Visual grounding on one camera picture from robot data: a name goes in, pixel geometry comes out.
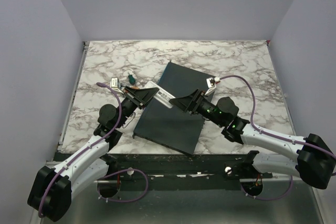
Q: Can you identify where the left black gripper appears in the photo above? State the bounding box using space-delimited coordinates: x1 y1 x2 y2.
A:
115 86 158 129

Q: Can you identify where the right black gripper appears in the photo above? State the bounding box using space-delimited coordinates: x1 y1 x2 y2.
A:
170 88 224 127

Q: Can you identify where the white remote control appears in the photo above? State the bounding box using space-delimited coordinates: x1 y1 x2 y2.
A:
144 81 175 109

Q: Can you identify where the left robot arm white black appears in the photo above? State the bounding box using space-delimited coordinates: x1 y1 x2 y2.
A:
27 87 159 221

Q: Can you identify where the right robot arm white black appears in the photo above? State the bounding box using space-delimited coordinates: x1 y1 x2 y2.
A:
170 90 335 189

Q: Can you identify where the dark flat metal box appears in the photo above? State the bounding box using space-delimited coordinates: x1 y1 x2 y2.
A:
133 62 211 155

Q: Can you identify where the green handled screwdriver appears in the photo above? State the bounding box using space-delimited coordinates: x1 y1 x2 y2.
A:
128 74 136 86

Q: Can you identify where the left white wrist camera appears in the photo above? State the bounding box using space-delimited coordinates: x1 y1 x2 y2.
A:
110 77 124 94

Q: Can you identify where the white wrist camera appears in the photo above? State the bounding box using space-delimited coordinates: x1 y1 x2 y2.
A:
205 77 220 96
110 77 124 94

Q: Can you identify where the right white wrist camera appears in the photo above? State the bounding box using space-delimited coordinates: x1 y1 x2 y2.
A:
205 77 220 96

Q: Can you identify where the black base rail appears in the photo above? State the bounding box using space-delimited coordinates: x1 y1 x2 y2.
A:
98 151 272 191

